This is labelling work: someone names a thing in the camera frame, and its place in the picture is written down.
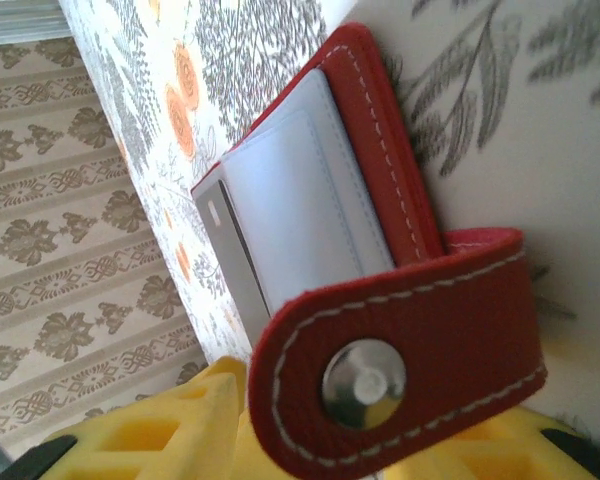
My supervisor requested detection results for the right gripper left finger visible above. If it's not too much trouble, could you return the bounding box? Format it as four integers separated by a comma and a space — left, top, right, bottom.
0, 357, 261, 480

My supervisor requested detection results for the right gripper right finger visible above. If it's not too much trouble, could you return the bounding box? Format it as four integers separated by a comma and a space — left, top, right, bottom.
384, 405, 600, 480

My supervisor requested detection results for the red leather card holder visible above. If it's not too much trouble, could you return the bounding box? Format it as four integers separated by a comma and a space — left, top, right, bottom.
189, 22, 549, 480

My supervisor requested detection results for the aluminium frame post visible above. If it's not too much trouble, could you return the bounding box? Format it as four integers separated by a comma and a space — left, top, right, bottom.
0, 0, 76, 50

